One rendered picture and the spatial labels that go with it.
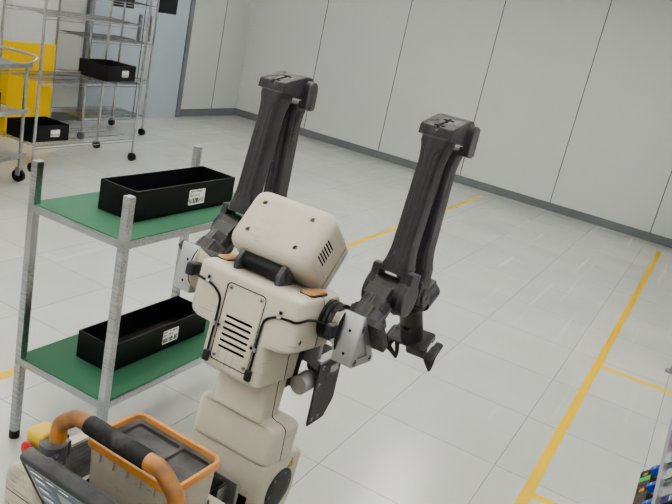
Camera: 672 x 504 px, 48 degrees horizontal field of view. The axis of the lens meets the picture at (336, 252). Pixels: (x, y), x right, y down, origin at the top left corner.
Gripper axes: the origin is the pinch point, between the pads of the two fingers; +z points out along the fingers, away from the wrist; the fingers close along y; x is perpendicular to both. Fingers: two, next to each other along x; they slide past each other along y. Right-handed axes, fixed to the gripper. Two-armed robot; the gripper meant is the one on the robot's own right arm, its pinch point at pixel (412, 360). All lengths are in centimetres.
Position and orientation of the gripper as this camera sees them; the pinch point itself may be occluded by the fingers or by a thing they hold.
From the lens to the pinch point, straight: 194.4
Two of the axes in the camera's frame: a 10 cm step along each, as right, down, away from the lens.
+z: 0.9, 7.7, 6.3
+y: -8.3, -2.9, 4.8
